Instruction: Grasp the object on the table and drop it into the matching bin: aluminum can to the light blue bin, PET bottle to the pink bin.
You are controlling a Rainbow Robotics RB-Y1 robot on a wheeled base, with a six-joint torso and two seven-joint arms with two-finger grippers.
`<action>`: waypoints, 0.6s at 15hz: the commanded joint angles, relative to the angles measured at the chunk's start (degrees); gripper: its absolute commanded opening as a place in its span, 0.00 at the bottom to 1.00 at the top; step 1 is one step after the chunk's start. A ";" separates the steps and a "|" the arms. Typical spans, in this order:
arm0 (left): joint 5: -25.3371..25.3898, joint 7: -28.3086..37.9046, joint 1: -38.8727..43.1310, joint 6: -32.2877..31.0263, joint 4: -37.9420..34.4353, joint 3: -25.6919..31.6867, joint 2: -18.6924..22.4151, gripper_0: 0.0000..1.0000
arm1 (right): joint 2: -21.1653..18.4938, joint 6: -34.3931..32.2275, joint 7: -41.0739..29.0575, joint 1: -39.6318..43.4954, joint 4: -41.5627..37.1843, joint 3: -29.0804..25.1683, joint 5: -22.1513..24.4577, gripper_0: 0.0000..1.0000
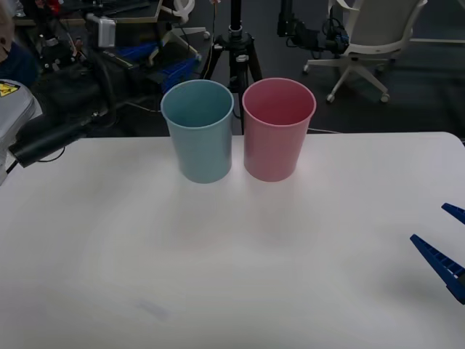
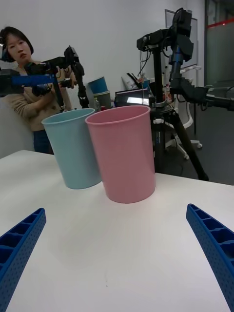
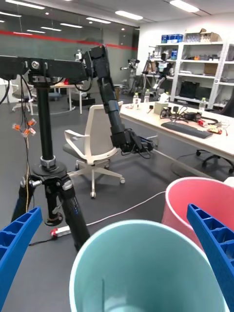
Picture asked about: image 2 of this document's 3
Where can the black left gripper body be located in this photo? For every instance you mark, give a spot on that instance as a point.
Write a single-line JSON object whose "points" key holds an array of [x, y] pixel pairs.
{"points": [[9, 84]]}

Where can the pale blue plastic bin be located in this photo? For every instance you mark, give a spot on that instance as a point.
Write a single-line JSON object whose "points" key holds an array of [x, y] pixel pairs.
{"points": [[73, 151]]}

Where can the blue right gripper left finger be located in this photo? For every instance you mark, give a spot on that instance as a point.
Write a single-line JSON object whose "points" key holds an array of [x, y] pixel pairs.
{"points": [[17, 251]]}

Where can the black camera tripod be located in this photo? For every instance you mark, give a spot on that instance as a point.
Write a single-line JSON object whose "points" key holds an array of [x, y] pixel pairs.
{"points": [[158, 73]]}

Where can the black monitor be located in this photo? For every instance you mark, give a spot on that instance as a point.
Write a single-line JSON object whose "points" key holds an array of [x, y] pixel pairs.
{"points": [[131, 98]]}

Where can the person's left hand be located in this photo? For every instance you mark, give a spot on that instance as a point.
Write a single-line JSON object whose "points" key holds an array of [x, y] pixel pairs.
{"points": [[72, 81]]}

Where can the pink plastic bin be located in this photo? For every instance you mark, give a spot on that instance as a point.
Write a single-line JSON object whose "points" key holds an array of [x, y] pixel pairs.
{"points": [[124, 158]]}

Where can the grey-green bin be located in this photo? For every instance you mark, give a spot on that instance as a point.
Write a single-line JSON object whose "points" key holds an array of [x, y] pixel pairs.
{"points": [[103, 100]]}

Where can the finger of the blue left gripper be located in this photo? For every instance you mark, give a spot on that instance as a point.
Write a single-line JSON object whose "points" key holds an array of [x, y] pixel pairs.
{"points": [[34, 80]]}

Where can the person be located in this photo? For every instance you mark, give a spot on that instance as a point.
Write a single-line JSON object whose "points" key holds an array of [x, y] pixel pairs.
{"points": [[23, 112]]}

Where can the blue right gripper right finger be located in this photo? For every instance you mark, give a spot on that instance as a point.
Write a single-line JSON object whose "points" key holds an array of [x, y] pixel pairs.
{"points": [[215, 251]]}

